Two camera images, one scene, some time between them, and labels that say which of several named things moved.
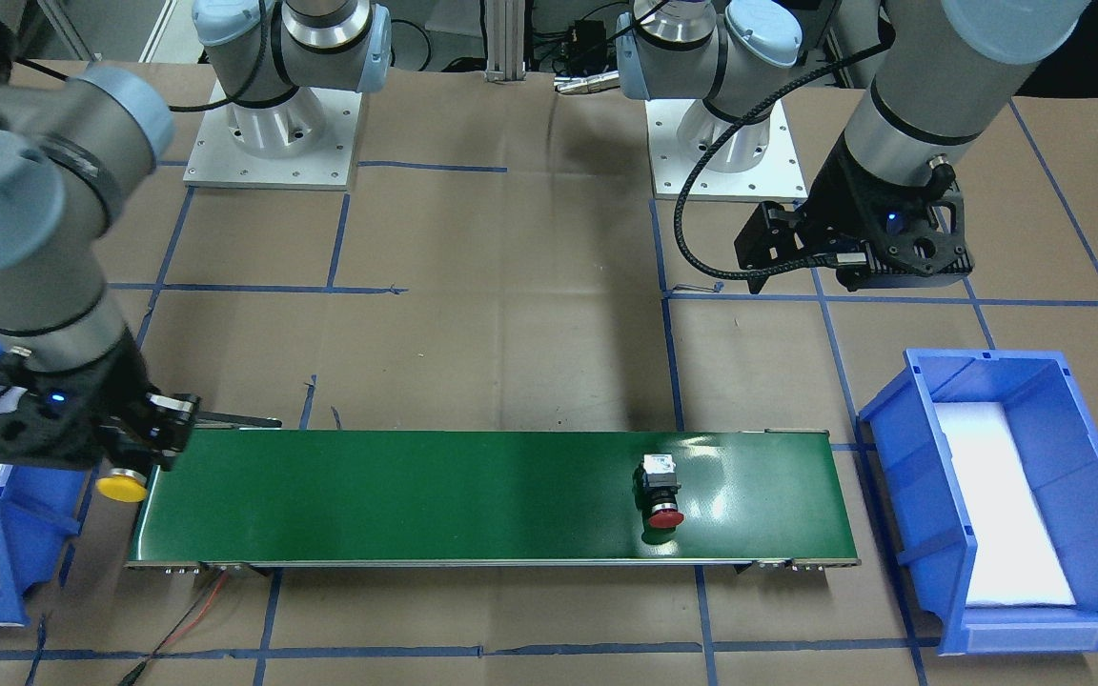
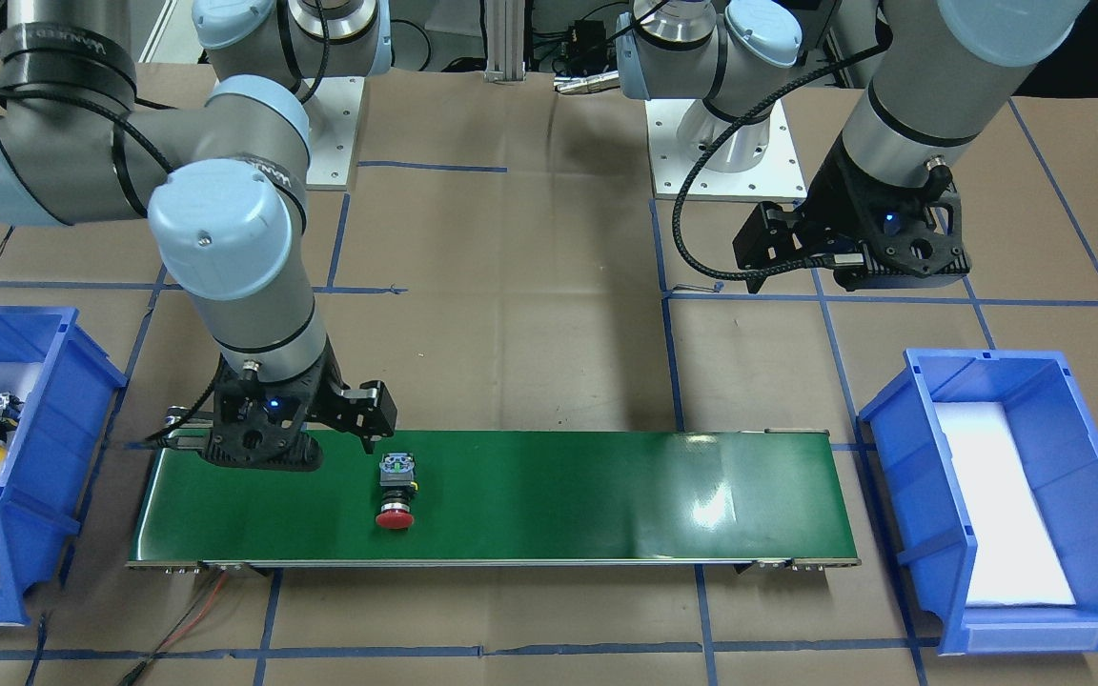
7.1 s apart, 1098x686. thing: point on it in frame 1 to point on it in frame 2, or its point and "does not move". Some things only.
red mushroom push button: [656, 485] to [397, 487]
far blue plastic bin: [1000, 504] does not move
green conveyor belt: [751, 498] does not move
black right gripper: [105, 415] to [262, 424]
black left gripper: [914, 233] does not move
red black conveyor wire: [189, 620] does not move
